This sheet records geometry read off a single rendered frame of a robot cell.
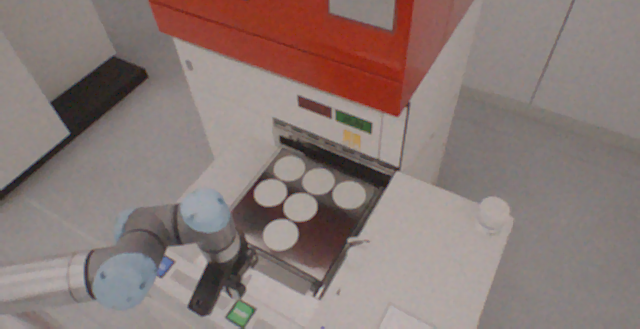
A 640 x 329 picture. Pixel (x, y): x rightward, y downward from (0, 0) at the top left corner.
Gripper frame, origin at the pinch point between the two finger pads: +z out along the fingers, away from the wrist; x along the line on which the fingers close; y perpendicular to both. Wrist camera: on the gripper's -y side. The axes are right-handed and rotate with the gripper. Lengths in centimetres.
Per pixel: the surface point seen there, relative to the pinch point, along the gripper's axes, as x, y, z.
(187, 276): 18.1, 1.5, 10.2
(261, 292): 1.6, 9.2, 17.8
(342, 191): -3.1, 47.2, 15.9
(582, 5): -51, 206, 28
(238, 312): 0.7, 0.0, 9.4
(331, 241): -8.2, 30.4, 15.8
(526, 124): -49, 199, 106
